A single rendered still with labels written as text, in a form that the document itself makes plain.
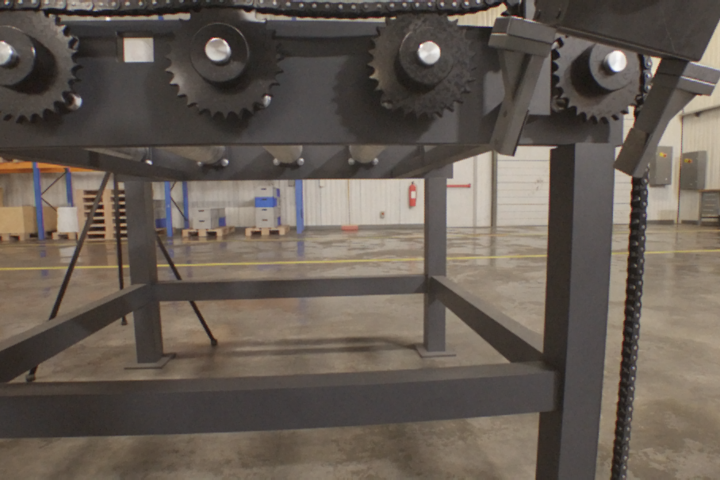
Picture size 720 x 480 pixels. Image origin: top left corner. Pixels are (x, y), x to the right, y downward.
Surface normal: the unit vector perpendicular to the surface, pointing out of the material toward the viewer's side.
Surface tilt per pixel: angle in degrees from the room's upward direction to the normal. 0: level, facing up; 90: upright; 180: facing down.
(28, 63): 90
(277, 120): 90
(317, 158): 90
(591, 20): 113
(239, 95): 90
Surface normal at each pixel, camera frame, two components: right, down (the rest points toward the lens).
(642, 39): 0.09, 0.48
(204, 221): 0.09, 0.10
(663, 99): -0.98, -0.10
